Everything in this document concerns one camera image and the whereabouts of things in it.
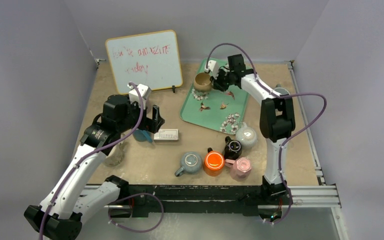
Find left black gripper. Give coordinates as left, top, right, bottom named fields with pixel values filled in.
left=117, top=96, right=164, bottom=134

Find beige brown mug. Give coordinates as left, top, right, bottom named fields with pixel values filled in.
left=193, top=72, right=212, bottom=93

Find grey mug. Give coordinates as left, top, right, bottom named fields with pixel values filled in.
left=274, top=84, right=290, bottom=96

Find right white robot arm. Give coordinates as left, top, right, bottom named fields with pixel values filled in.
left=204, top=54, right=296, bottom=204

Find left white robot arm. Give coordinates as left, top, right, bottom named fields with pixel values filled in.
left=24, top=94, right=165, bottom=240

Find blue teal mug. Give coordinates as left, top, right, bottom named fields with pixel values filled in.
left=132, top=129, right=153, bottom=144

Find cream white mug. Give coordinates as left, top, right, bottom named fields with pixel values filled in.
left=103, top=140, right=126, bottom=167

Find grey-blue upside-down mug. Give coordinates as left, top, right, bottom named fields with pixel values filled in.
left=174, top=151, right=203, bottom=177

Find white speckled mug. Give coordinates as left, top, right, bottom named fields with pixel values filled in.
left=235, top=122, right=258, bottom=149

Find black mug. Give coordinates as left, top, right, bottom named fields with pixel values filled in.
left=222, top=136, right=243, bottom=160

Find orange mug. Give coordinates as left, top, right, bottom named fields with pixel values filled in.
left=203, top=147, right=225, bottom=177

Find pink faceted mug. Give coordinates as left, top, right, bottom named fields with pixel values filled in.
left=224, top=157, right=252, bottom=181

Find small white card box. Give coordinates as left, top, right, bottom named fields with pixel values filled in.
left=153, top=128, right=179, bottom=142

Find green floral tray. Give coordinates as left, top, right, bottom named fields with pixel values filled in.
left=180, top=84, right=250, bottom=135

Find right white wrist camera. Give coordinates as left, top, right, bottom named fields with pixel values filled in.
left=204, top=60, right=220, bottom=78

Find white whiteboard yellow frame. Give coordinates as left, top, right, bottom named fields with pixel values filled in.
left=105, top=29, right=183, bottom=95

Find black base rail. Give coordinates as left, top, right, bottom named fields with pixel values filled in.
left=51, top=183, right=342, bottom=220

